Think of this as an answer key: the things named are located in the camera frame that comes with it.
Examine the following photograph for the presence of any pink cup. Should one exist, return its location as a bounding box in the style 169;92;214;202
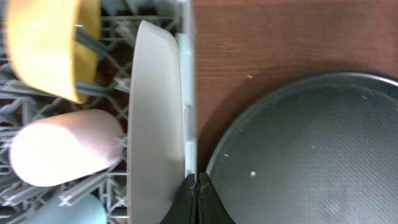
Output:
9;109;124;187

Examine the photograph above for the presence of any yellow bowl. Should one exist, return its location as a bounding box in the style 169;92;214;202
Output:
5;0;101;103

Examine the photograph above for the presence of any grey plastic dishwasher rack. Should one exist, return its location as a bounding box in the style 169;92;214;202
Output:
1;1;195;223

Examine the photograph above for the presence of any light blue cup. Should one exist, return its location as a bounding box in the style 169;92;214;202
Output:
25;194;108;224

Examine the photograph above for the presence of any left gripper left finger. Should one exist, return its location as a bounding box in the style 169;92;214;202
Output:
160;174;197;224

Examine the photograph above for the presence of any round black tray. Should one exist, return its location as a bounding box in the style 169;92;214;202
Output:
206;72;397;223

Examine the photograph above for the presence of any grey round plate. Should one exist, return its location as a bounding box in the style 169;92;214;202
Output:
127;21;185;224

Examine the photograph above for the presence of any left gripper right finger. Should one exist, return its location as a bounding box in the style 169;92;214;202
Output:
198;172;235;224

